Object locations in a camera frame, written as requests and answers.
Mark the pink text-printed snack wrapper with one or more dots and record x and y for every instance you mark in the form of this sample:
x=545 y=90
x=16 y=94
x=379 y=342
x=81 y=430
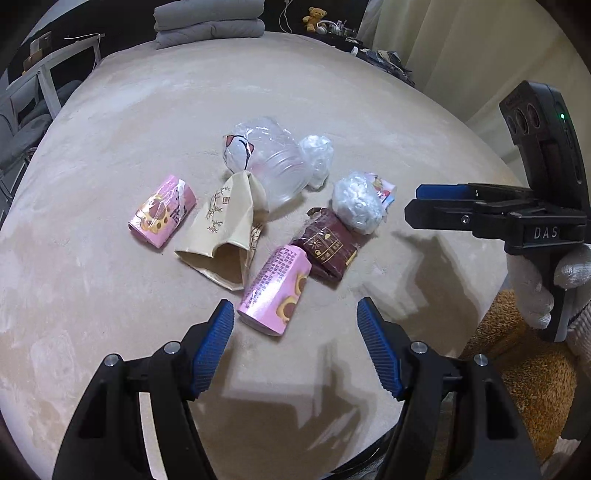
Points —
x=274 y=288

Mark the pink cartoon snack wrapper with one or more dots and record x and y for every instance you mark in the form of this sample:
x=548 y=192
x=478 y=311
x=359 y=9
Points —
x=159 y=214

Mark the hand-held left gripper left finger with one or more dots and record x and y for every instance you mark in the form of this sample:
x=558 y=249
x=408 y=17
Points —
x=213 y=350

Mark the clear plastic bag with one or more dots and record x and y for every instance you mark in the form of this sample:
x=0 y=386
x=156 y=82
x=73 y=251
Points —
x=317 y=154

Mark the white chair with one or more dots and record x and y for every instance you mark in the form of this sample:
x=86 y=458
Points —
x=46 y=78

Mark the colourful small packet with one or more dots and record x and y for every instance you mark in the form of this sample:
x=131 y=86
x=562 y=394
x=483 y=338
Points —
x=387 y=189

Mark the grey seat cushion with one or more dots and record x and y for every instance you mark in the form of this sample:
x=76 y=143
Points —
x=27 y=124

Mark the folded grey quilt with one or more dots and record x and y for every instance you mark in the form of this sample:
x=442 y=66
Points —
x=207 y=34
x=207 y=9

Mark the crumpled plastic wrap ball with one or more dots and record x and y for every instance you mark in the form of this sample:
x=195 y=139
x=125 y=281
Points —
x=358 y=203

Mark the patterned dark cloth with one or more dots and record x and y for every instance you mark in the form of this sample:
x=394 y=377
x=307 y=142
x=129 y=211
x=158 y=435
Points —
x=388 y=62

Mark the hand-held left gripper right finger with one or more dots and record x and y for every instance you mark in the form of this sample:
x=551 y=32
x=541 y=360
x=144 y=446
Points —
x=376 y=346

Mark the beige plush blanket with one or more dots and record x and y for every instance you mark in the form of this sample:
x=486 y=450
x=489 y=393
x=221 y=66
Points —
x=138 y=120

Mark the maroon snack wrapper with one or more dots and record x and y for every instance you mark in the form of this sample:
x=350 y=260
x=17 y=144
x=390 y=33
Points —
x=325 y=247

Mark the brown cardboard box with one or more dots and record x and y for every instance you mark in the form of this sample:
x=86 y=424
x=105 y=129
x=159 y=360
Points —
x=37 y=50

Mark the person's right hand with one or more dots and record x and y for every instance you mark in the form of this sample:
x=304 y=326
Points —
x=531 y=290

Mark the cream curtain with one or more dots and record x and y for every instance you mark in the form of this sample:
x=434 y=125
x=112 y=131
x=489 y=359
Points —
x=461 y=50

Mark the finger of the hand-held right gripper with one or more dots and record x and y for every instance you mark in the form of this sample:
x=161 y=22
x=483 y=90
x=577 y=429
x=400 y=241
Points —
x=443 y=217
x=443 y=190

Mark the beige paper bag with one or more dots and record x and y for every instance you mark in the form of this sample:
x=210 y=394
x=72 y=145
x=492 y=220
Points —
x=221 y=226

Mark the clear printed plastic cup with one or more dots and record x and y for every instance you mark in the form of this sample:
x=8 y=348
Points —
x=277 y=159

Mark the brown teddy bear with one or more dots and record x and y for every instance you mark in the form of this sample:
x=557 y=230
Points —
x=314 y=16

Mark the white headphones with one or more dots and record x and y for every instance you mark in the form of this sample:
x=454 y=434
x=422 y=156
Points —
x=322 y=27

